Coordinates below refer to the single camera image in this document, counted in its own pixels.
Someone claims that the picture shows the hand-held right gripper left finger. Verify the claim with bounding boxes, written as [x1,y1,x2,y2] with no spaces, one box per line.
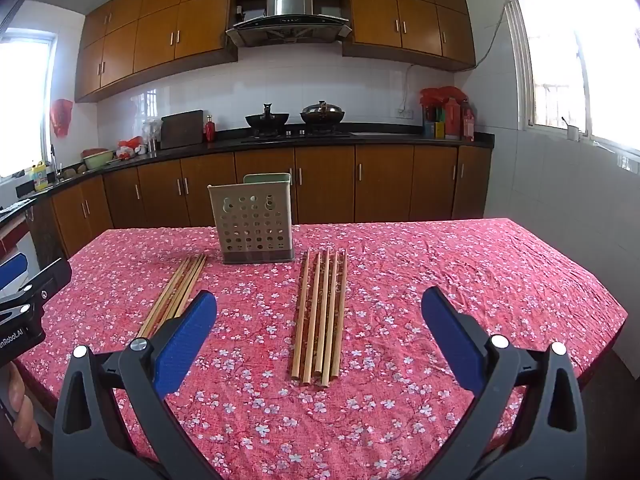
[52,290,218,480]

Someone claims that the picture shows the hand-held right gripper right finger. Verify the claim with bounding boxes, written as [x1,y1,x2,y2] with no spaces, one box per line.
[421,287,588,480]

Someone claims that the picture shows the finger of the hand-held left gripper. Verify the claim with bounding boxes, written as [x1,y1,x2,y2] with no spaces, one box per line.
[0,252,29,292]
[0,258,73,313]

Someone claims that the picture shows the bunch of wooden chopsticks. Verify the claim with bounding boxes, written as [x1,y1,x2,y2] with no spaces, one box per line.
[290,246,348,388]
[136,254,208,340]

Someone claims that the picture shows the green chopstick holder basket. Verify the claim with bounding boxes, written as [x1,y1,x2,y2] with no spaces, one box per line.
[207,172,296,265]

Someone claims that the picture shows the person's left hand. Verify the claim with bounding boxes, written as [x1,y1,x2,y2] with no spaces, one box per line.
[0,360,43,450]

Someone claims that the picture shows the red floral tablecloth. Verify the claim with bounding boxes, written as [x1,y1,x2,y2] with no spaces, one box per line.
[17,217,628,480]

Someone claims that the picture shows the green basin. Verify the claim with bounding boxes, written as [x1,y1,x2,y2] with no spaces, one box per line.
[82,149,114,171]

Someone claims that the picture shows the crumpled red bag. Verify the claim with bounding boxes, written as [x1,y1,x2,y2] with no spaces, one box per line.
[117,136,144,159]

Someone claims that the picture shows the red plastic bag on hook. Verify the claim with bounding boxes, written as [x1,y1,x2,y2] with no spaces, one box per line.
[51,99,73,138]

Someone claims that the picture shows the small side window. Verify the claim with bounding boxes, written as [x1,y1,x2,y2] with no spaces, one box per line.
[0,35,57,179]

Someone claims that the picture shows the wooden lower cabinets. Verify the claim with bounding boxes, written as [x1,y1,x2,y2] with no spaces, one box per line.
[50,144,493,256]

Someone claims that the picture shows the wooden cabinets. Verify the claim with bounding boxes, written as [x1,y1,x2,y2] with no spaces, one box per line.
[50,144,493,256]
[75,0,476,103]

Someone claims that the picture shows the dark cutting board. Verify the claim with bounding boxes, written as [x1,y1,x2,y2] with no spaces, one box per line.
[160,110,205,150]

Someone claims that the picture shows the black kitchen countertop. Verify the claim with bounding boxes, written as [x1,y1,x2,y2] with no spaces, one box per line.
[15,129,496,197]

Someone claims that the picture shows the blue and yellow packets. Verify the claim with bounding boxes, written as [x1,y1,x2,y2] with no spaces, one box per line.
[422,105,446,138]

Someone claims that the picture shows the large red oil bottle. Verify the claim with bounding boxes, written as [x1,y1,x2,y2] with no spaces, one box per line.
[445,97,462,140]

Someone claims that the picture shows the black wok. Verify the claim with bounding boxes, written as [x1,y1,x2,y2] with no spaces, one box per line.
[245,103,291,136]

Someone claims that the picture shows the gas stove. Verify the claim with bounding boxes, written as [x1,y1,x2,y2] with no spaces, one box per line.
[240,129,353,139]

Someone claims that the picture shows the red bag over condiments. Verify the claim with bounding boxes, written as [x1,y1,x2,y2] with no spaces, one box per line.
[420,86,468,107]

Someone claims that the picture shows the wok with glass lid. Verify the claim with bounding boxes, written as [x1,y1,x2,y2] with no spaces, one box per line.
[300,101,346,126]

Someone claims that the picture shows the wooden upper cabinets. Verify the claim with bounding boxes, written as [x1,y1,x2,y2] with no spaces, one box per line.
[75,0,476,103]

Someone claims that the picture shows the large bright window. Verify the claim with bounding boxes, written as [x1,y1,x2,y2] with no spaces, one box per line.
[510,0,640,158]

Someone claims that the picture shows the steel range hood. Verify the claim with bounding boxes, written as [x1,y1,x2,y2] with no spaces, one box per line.
[226,0,352,48]

